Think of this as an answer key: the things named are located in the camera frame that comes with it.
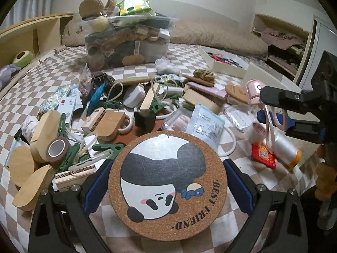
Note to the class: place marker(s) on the white roll with orange core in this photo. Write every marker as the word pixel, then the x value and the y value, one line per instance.
pixel 285 147

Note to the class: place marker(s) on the wooden bedside shelf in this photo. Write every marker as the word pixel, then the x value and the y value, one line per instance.
pixel 44 31

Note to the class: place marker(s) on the light wooden bar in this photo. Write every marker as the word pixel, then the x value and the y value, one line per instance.
pixel 148 97

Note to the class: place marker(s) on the green clothespin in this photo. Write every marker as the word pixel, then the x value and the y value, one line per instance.
pixel 155 106
pixel 67 160
pixel 110 149
pixel 113 105

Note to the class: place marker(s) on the shallow white box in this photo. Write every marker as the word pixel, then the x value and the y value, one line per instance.
pixel 226 66

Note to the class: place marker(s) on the clear ribbed plastic packet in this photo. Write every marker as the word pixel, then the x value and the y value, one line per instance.
pixel 239 118

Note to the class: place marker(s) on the pile of pink clothes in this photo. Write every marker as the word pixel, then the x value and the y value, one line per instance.
pixel 281 38

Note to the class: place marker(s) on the clear packet with red print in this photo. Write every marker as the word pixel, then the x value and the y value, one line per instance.
pixel 255 133

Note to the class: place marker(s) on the green tape roll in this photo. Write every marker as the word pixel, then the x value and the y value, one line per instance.
pixel 23 58

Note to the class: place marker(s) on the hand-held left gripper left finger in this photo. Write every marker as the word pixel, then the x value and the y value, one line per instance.
pixel 94 189

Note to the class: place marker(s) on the light wooden box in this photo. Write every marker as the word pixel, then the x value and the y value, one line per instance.
pixel 200 100

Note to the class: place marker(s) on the person's right hand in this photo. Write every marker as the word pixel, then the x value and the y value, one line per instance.
pixel 325 179

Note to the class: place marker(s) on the white cloth bundle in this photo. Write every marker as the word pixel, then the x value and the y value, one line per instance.
pixel 168 67

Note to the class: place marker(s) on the floral patterned pouch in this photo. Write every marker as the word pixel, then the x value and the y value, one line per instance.
pixel 51 102

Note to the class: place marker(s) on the grey curtain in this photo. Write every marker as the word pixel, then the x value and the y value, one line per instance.
pixel 29 5

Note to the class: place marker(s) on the silver metal cylinder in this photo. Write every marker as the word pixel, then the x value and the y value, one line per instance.
pixel 173 91

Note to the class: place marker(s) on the oval wooden tag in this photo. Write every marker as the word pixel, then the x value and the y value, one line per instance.
pixel 237 93

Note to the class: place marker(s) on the wooden block with dotted strip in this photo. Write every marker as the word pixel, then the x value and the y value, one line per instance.
pixel 68 181
pixel 92 121

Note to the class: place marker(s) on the green wet wipes pack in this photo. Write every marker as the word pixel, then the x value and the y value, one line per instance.
pixel 134 5

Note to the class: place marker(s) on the brown tape roll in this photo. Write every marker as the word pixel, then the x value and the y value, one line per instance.
pixel 63 147

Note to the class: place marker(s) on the purple plush toy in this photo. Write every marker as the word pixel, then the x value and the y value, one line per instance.
pixel 8 76

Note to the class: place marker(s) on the clear plastic storage bin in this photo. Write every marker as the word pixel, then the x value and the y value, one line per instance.
pixel 155 50

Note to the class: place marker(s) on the clear bag with pink contents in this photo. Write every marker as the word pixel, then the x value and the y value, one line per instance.
pixel 177 121

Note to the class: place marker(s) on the rounded wooden block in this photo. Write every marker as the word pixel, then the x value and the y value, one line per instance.
pixel 110 125

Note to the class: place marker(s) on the pink flat box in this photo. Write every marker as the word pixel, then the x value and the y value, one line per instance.
pixel 210 89

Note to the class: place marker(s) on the white plastic clip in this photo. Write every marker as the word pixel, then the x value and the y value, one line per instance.
pixel 89 160

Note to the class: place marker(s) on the open closet shelf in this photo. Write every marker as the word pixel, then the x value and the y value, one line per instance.
pixel 279 58

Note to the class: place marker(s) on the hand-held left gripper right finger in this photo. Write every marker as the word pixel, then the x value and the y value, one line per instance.
pixel 242 187

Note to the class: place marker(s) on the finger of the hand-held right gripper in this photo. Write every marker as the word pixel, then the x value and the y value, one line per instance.
pixel 302 130
pixel 284 98

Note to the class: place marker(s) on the white closet door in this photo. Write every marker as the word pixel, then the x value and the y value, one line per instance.
pixel 313 52

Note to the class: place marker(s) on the white paper packet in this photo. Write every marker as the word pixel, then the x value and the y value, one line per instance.
pixel 67 108

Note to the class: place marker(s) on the blue plastic clip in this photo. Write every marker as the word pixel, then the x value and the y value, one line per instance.
pixel 96 96

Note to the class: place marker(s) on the panda cork coaster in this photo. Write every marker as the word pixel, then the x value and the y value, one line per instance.
pixel 163 168

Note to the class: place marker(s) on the white power adapter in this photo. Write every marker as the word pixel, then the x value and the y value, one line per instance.
pixel 134 96

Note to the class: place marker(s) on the white lace roll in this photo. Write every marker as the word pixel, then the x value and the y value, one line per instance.
pixel 29 129

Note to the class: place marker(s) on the large white cardboard box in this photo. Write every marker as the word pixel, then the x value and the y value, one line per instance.
pixel 258 72

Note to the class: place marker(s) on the beige knitted plush toy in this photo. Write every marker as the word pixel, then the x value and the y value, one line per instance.
pixel 90 5

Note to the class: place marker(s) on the pile of colourful lighters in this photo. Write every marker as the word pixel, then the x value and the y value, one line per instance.
pixel 223 58

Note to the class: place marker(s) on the clear bag of brown beads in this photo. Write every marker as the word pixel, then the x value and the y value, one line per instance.
pixel 85 83

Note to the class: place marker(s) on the white blue paper sachet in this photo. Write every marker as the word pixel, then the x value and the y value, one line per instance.
pixel 206 122

